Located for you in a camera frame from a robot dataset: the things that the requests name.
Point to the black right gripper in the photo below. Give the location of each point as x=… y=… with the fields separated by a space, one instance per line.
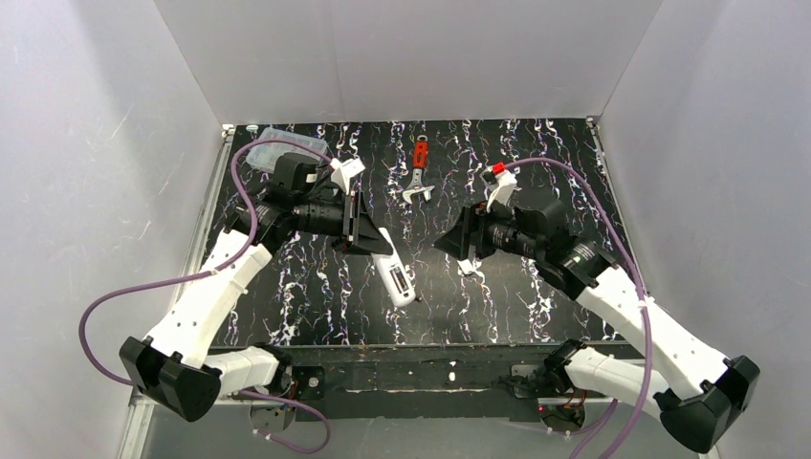
x=472 y=233

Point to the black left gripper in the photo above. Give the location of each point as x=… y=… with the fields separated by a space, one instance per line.
x=349 y=220

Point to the white remote battery cover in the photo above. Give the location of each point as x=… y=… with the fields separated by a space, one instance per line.
x=469 y=267

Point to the white air conditioner remote control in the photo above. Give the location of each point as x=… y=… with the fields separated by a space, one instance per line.
x=393 y=274

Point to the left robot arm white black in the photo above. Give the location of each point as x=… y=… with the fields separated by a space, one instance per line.
x=172 y=366

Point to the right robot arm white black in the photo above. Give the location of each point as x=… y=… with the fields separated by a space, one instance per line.
x=694 y=390

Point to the clear plastic screw box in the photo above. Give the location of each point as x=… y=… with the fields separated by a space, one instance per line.
x=264 y=157

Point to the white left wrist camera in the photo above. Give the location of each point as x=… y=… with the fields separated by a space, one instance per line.
x=343 y=172

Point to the red handled adjustable wrench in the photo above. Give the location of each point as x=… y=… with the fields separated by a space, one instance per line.
x=419 y=163

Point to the black front mounting rail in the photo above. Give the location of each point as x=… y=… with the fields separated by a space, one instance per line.
x=417 y=381

